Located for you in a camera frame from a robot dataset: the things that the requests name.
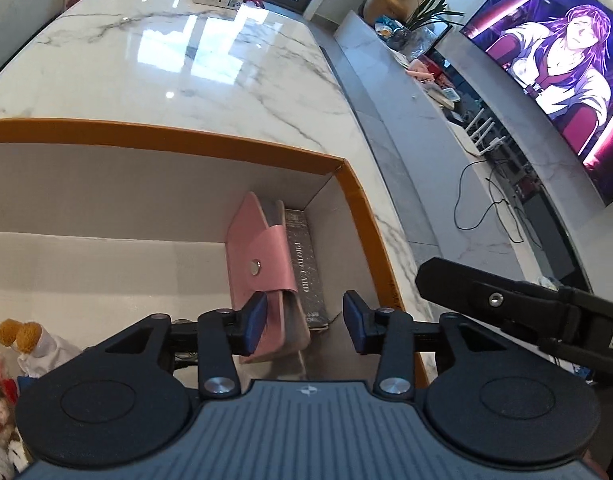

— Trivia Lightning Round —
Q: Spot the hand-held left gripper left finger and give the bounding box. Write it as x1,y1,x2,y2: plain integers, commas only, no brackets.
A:
84,291,268,401

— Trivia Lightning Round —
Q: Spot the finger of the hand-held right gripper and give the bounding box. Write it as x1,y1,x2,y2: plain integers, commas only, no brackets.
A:
415,256,587,341

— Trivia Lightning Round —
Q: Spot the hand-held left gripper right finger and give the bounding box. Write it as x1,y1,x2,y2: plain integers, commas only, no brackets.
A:
343,291,537,402

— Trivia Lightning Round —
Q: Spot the pink leather case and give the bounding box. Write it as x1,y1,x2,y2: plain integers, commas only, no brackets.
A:
226,191,310,365

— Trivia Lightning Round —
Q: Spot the dark photo card box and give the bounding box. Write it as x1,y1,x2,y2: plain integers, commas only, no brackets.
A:
281,200,332,333

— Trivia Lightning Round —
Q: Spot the orange cardboard box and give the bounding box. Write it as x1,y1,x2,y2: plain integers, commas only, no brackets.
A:
0,118,430,391

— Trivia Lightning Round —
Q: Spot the black set-top box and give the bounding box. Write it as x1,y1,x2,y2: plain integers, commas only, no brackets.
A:
491,145,537,196

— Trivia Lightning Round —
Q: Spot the white router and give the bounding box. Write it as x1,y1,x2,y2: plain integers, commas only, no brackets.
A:
464,107,510,153

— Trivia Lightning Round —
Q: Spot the white marble television console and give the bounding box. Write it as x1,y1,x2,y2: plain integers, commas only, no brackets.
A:
334,10,592,291

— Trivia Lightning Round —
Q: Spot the pink figure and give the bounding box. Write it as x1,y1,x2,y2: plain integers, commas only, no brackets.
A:
408,57,437,83

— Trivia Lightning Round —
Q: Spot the brown plush doll blue hat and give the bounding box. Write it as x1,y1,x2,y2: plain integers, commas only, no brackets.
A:
0,319,84,381

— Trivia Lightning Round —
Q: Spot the television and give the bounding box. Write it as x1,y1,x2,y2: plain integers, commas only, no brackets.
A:
459,0,613,207

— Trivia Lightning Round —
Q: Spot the green potted plant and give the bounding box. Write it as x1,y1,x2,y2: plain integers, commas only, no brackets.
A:
397,0,467,58

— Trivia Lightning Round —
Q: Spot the grey sofa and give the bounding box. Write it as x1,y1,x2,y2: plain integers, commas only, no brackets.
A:
0,0,72,81

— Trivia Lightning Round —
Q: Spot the black cable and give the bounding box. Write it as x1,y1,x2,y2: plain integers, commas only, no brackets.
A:
454,160,527,246

